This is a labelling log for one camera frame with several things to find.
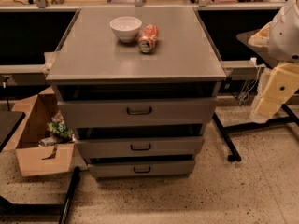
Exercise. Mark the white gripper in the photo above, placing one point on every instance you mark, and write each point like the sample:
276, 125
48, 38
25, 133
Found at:
285, 34

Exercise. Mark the grey top drawer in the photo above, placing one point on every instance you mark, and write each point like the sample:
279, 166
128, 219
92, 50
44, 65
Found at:
130, 113

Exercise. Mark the grey drawer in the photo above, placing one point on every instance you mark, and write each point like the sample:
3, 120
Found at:
130, 113
139, 147
148, 168

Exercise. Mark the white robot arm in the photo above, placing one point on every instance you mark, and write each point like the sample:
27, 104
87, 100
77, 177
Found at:
283, 39

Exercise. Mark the grey middle drawer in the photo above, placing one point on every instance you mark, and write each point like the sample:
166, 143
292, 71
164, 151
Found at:
139, 147

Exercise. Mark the grey drawer cabinet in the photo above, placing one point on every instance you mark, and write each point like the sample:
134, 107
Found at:
93, 65

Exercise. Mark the grey bottom drawer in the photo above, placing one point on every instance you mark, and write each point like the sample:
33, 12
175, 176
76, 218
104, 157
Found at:
148, 168

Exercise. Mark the orange soda can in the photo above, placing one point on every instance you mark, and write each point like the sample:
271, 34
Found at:
148, 38

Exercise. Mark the white ceramic bowl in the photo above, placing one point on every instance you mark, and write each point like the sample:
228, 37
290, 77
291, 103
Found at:
126, 28

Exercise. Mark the green snack bag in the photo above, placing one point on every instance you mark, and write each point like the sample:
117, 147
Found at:
59, 129

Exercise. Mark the cardboard box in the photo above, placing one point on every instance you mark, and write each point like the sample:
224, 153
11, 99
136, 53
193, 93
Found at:
34, 160

